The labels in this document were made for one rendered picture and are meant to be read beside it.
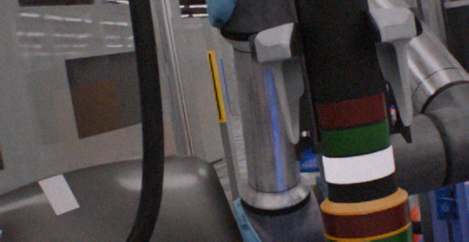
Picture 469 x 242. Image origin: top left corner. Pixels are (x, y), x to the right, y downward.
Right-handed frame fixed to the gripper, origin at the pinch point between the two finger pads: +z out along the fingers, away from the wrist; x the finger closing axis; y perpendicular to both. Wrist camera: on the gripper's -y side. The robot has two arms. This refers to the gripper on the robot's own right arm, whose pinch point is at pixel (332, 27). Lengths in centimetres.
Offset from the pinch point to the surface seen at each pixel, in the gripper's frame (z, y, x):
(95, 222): -7.1, 9.1, 16.4
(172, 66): -138, -3, 47
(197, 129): -668, 62, 180
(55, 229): -5.9, 9.0, 18.7
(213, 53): -571, -19, 125
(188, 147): -139, 21, 46
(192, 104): -667, 32, 180
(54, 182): -8.6, 6.4, 19.6
